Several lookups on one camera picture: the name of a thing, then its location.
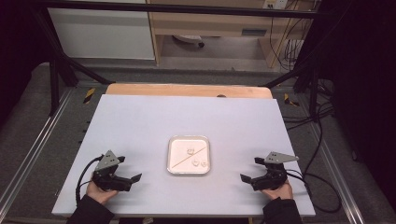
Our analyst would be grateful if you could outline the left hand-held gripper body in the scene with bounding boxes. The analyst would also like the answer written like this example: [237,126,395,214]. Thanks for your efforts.
[92,149,134,192]

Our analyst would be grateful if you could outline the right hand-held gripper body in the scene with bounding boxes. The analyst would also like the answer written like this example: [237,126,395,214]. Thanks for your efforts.
[250,151,300,191]

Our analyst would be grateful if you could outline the square metal tray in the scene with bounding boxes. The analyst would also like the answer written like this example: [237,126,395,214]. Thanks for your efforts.
[166,134,212,176]

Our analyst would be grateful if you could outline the wooden skewer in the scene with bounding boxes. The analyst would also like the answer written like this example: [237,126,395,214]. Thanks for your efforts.
[171,146,208,169]

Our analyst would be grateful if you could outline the person's left hand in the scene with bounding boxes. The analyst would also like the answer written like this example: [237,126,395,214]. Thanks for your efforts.
[86,179,120,205]

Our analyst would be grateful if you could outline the person's right hand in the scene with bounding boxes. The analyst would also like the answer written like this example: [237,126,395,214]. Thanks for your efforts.
[261,180,294,201]

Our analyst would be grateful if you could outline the wooden table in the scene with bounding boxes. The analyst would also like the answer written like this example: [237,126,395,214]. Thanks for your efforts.
[105,82,274,100]

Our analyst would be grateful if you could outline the white cabinet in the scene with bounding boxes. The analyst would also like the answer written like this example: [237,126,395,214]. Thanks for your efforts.
[47,7,156,61]

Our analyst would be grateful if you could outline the chair base with castor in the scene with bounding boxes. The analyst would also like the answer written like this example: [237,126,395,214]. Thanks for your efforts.
[172,34,206,49]

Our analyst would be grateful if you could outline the light wooden desk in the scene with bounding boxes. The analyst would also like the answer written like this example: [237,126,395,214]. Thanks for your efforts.
[146,0,316,69]

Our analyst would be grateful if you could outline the white power strip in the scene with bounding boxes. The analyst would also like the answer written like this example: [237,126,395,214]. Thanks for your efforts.
[262,0,290,10]

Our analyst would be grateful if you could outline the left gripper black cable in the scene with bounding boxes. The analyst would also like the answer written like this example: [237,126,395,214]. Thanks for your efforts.
[75,154,105,208]

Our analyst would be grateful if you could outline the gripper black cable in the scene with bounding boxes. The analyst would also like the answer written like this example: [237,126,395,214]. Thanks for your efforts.
[285,168,343,215]
[75,154,105,208]

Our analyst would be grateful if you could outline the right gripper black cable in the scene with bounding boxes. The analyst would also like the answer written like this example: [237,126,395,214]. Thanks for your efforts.
[285,168,343,215]

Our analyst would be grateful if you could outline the aluminium rail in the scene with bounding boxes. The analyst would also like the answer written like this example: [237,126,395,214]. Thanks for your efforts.
[305,122,366,224]
[0,88,77,213]

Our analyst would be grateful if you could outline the black floor cables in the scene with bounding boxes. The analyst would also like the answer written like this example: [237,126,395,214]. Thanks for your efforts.
[280,77,336,133]

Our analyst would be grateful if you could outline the hanging black cables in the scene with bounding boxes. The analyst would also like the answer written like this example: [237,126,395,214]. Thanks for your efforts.
[268,0,314,72]

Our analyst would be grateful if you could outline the black metal frame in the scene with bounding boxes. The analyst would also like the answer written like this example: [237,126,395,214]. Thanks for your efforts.
[30,0,322,123]

